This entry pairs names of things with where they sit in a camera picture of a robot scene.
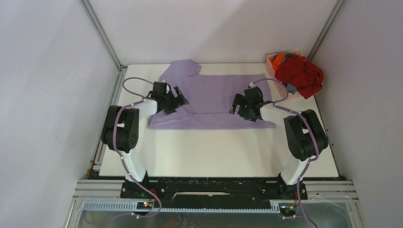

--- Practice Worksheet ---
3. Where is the orange t shirt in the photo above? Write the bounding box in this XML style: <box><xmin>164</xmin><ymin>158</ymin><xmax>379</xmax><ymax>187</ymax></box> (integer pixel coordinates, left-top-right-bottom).
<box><xmin>271</xmin><ymin>53</ymin><xmax>286</xmax><ymax>71</ymax></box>

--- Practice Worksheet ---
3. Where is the aluminium frame rail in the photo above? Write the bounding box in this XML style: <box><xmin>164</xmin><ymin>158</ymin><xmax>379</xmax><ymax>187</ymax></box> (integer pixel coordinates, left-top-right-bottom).
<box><xmin>64</xmin><ymin>177</ymin><xmax>367</xmax><ymax>228</ymax></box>

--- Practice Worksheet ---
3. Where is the lavender t shirt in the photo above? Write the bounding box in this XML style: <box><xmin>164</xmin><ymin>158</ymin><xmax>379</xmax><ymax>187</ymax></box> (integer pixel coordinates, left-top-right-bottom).
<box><xmin>148</xmin><ymin>59</ymin><xmax>276</xmax><ymax>130</ymax></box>

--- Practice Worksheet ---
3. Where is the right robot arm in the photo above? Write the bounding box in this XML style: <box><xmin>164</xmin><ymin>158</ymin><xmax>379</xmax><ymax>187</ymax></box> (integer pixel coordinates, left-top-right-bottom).
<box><xmin>229</xmin><ymin>86</ymin><xmax>328</xmax><ymax>199</ymax></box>

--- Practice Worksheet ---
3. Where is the corner aluminium post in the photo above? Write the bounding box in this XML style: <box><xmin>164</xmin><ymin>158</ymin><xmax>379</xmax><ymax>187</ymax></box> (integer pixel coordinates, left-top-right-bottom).
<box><xmin>79</xmin><ymin>0</ymin><xmax>123</xmax><ymax>70</ymax></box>
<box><xmin>308</xmin><ymin>0</ymin><xmax>346</xmax><ymax>60</ymax></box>

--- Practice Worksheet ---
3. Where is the pink laundry basket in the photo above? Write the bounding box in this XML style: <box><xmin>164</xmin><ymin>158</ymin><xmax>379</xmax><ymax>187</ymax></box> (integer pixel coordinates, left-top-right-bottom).
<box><xmin>266</xmin><ymin>50</ymin><xmax>323</xmax><ymax>101</ymax></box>

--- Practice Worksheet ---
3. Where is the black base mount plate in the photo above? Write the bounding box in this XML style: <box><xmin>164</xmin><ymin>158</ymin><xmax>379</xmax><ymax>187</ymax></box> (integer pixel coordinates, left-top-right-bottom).
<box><xmin>120</xmin><ymin>177</ymin><xmax>308</xmax><ymax>210</ymax></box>

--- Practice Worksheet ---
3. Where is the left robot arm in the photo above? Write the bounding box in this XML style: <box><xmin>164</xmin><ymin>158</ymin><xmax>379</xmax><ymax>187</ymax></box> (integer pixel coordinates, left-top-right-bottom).
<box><xmin>101</xmin><ymin>81</ymin><xmax>189</xmax><ymax>198</ymax></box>

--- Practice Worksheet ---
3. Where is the left corner aluminium post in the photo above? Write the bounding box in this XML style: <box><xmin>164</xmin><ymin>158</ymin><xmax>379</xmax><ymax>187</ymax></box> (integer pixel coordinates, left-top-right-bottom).
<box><xmin>79</xmin><ymin>0</ymin><xmax>123</xmax><ymax>70</ymax></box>

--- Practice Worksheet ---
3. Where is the right corner aluminium post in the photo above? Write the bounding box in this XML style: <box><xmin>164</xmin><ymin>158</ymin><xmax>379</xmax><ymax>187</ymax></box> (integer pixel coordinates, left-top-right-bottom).
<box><xmin>308</xmin><ymin>0</ymin><xmax>346</xmax><ymax>60</ymax></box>

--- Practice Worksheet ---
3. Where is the grey blue garment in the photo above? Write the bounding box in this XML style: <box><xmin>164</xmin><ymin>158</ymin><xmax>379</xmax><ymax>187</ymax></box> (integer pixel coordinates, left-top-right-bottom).
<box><xmin>286</xmin><ymin>84</ymin><xmax>297</xmax><ymax>95</ymax></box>

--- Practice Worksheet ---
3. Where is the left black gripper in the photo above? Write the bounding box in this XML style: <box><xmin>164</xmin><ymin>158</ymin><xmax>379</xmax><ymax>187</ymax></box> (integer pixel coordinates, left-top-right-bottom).
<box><xmin>162</xmin><ymin>86</ymin><xmax>188</xmax><ymax>116</ymax></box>

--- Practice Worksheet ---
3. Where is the red t shirt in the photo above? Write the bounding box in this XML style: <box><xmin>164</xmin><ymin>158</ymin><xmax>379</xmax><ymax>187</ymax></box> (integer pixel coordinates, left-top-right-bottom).
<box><xmin>275</xmin><ymin>54</ymin><xmax>324</xmax><ymax>99</ymax></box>

